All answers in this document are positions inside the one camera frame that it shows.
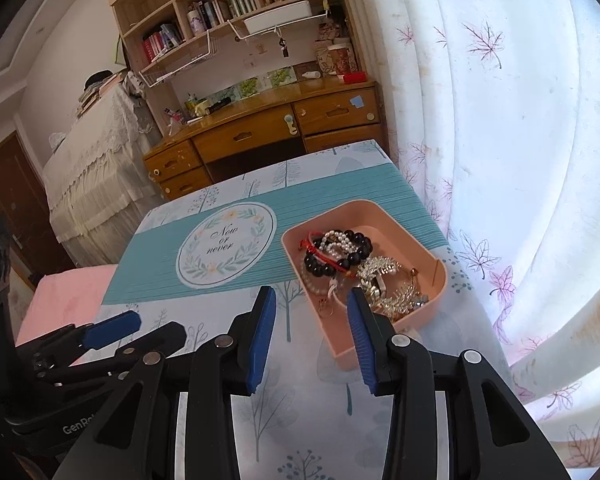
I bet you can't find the wooden desk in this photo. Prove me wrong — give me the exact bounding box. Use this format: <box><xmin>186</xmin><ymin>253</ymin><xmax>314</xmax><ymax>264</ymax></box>
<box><xmin>142</xmin><ymin>80</ymin><xmax>392</xmax><ymax>202</ymax></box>

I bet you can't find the white wire basket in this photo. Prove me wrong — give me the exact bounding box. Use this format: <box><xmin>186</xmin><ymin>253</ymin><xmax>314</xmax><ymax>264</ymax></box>
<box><xmin>138</xmin><ymin>30</ymin><xmax>217</xmax><ymax>87</ymax></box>

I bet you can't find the white pearl necklace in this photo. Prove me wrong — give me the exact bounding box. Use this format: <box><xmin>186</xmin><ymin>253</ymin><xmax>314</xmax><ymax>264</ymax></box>
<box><xmin>321</xmin><ymin>231</ymin><xmax>361</xmax><ymax>257</ymax></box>

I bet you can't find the black bead bracelet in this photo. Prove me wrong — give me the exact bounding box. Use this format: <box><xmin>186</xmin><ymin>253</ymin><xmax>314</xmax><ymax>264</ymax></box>
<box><xmin>303</xmin><ymin>229</ymin><xmax>374</xmax><ymax>279</ymax></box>

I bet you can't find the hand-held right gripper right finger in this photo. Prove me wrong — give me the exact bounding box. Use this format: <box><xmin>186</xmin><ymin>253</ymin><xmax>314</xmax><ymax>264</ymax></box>
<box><xmin>346</xmin><ymin>287</ymin><xmax>573</xmax><ymax>480</ymax></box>

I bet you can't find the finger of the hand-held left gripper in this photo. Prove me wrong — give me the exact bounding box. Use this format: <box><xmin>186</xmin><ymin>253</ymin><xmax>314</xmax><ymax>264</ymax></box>
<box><xmin>115</xmin><ymin>322</ymin><xmax>188</xmax><ymax>361</ymax></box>
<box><xmin>74</xmin><ymin>310</ymin><xmax>143</xmax><ymax>351</ymax></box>

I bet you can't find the white lace furniture cover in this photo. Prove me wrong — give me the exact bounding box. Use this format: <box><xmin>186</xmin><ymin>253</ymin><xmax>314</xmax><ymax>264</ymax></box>
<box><xmin>41</xmin><ymin>87</ymin><xmax>167</xmax><ymax>267</ymax></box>

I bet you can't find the row of green picture cards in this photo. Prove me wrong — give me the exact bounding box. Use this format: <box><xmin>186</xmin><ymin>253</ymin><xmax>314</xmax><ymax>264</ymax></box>
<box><xmin>211</xmin><ymin>66</ymin><xmax>297</xmax><ymax>102</ymax></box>

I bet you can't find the pink blanket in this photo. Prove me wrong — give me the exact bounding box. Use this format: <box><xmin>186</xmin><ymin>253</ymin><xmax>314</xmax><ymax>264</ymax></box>
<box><xmin>12</xmin><ymin>264</ymin><xmax>119</xmax><ymax>349</ymax></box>

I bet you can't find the white leaf print curtain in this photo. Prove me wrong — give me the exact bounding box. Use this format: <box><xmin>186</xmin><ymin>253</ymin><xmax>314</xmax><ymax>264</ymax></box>
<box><xmin>347</xmin><ymin>0</ymin><xmax>600</xmax><ymax>466</ymax></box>

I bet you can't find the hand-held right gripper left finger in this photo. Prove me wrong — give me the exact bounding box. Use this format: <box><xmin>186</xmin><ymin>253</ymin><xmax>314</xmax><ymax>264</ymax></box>
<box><xmin>52</xmin><ymin>285</ymin><xmax>278</xmax><ymax>480</ymax></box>

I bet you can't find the stack of books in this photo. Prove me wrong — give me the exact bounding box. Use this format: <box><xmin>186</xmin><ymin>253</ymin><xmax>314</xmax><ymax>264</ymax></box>
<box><xmin>74</xmin><ymin>74</ymin><xmax>127</xmax><ymax>117</ymax></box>

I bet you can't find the gold hair pin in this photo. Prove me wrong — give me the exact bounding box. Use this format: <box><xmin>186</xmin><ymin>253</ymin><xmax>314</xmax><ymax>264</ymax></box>
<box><xmin>409</xmin><ymin>259</ymin><xmax>444</xmax><ymax>287</ymax></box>

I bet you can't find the white wire rack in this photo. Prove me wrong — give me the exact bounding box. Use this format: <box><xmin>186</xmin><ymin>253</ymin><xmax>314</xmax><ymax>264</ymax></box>
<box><xmin>227</xmin><ymin>0</ymin><xmax>332</xmax><ymax>42</ymax></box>

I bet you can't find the pink plastic tray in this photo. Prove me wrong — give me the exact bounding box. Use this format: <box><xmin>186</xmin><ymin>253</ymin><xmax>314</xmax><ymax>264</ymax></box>
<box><xmin>281</xmin><ymin>199</ymin><xmax>448</xmax><ymax>372</ymax></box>

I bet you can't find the red string bracelet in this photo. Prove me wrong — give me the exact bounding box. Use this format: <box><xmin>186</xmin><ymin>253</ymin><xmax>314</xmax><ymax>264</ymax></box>
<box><xmin>299</xmin><ymin>231</ymin><xmax>357</xmax><ymax>279</ymax></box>

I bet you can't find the silver rhinestone hair comb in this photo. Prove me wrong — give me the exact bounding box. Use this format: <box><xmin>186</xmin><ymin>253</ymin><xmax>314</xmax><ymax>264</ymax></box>
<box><xmin>374</xmin><ymin>282</ymin><xmax>429</xmax><ymax>322</ymax></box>
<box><xmin>356</xmin><ymin>255</ymin><xmax>402</xmax><ymax>287</ymax></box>

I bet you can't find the red patterned cup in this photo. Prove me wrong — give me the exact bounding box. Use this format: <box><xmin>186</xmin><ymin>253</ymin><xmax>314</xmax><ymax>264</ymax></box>
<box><xmin>326</xmin><ymin>44</ymin><xmax>354</xmax><ymax>77</ymax></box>

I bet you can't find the brown wooden door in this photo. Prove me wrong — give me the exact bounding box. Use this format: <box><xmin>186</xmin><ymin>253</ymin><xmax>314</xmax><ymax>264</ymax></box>
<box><xmin>0</xmin><ymin>131</ymin><xmax>77</xmax><ymax>292</ymax></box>

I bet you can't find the wooden bookshelf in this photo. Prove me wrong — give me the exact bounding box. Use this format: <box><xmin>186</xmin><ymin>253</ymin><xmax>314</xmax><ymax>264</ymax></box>
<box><xmin>100</xmin><ymin>0</ymin><xmax>372</xmax><ymax>113</ymax></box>

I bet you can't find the row of red books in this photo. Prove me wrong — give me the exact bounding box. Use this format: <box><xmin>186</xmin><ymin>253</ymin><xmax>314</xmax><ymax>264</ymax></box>
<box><xmin>141</xmin><ymin>22</ymin><xmax>184</xmax><ymax>62</ymax></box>

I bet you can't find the white storage box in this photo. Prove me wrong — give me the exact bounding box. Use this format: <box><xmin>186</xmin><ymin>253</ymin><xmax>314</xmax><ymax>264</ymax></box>
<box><xmin>242</xmin><ymin>0</ymin><xmax>316</xmax><ymax>36</ymax></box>

